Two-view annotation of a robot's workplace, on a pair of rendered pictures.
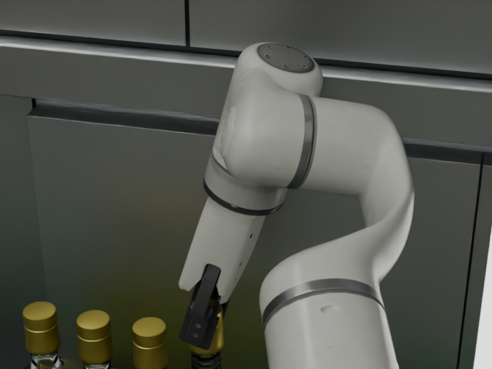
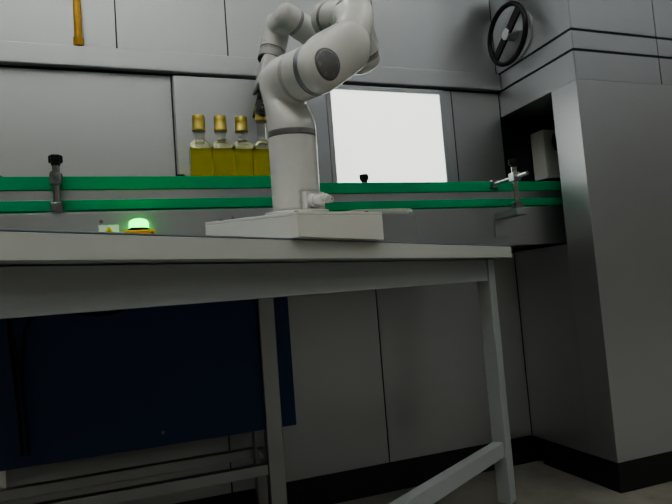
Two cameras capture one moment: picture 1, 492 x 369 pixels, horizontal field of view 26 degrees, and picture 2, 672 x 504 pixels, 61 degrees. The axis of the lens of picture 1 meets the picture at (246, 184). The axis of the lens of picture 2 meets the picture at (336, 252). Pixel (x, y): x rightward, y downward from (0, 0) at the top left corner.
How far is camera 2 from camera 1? 1.48 m
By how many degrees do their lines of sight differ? 46
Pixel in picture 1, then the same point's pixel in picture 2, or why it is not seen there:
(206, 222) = (266, 58)
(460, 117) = not seen: hidden behind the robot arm
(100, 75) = (200, 61)
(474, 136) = not seen: hidden behind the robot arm
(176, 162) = (229, 89)
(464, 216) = (323, 101)
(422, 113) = not seen: hidden behind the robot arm
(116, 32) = (203, 52)
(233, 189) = (273, 49)
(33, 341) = (198, 123)
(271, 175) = (294, 17)
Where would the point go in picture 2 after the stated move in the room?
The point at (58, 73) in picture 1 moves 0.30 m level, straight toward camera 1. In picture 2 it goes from (185, 61) to (243, 21)
